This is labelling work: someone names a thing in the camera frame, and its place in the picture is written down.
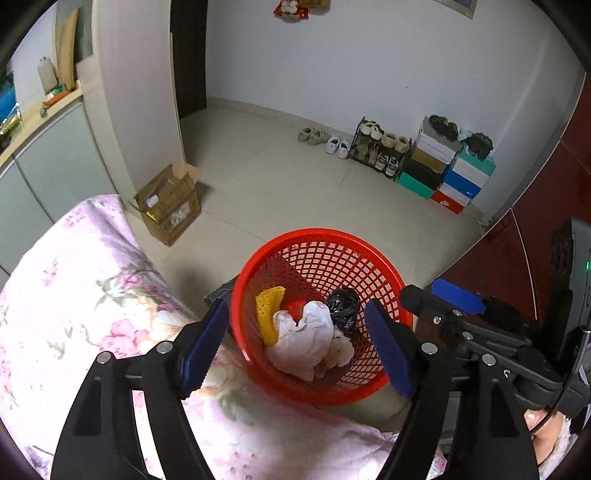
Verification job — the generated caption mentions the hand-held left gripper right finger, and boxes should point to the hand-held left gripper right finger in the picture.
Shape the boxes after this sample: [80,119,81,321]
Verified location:
[365,300,541,480]

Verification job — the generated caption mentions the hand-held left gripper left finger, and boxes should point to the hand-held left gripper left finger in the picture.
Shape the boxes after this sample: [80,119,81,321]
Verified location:
[50,299,230,480]

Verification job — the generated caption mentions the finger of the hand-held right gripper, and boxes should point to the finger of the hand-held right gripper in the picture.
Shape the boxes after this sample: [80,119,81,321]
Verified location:
[399,284,533,348]
[431,278,539,343]

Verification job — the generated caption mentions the black plastic bag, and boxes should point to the black plastic bag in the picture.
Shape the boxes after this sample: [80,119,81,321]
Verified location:
[325,286,361,337]

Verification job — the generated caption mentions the red plastic mesh basket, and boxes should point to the red plastic mesh basket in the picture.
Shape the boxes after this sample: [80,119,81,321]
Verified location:
[229,227,415,407]

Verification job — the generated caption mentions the white cloth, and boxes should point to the white cloth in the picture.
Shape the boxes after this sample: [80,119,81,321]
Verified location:
[265,300,335,381]

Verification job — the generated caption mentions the person's right forearm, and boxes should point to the person's right forearm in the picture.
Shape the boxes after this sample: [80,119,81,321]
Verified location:
[538,415,585,480]

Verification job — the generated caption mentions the person's right hand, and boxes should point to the person's right hand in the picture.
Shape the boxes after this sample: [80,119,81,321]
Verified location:
[524,408,566,462]

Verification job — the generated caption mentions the black stool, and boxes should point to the black stool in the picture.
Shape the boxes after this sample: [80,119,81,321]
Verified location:
[204,277,237,306]

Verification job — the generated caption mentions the dark red wooden cabinet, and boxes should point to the dark red wooden cabinet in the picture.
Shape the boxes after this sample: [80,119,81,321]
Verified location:
[429,78,591,324]

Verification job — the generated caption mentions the stack of shoe boxes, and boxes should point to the stack of shoe boxes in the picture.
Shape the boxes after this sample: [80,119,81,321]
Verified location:
[397,116,497,215]

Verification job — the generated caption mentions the open cardboard box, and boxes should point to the open cardboard box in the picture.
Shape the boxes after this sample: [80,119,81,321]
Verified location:
[134,162,202,247]

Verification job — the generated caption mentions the pink floral blanket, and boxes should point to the pink floral blanket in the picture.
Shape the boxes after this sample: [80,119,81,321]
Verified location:
[0,194,446,480]

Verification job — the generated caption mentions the pair of dark shoes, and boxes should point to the pair of dark shoes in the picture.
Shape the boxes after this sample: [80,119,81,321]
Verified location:
[464,133,494,160]
[429,115,460,139]

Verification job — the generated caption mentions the group of assorted shoes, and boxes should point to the group of assorted shoes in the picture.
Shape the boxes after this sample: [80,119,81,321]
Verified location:
[355,119,411,176]

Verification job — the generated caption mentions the black shoe rack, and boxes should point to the black shoe rack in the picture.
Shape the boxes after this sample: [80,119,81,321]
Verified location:
[348,116,411,178]

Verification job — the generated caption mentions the kitchen counter cabinet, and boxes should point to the kitchen counter cabinet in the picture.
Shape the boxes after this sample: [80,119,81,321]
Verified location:
[0,85,121,278]

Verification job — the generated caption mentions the shiny yellow green bag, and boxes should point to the shiny yellow green bag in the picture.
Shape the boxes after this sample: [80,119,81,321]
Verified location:
[0,111,21,139]

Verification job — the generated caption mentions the translucent plastic bottle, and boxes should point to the translucent plastic bottle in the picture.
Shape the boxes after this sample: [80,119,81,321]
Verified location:
[38,56,57,93]

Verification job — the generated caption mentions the red hanging bag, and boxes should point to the red hanging bag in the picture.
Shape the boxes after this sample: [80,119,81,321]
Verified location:
[273,0,309,19]

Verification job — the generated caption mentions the wooden cutting board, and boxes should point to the wooden cutting board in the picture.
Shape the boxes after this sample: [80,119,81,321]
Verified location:
[55,8,80,90]

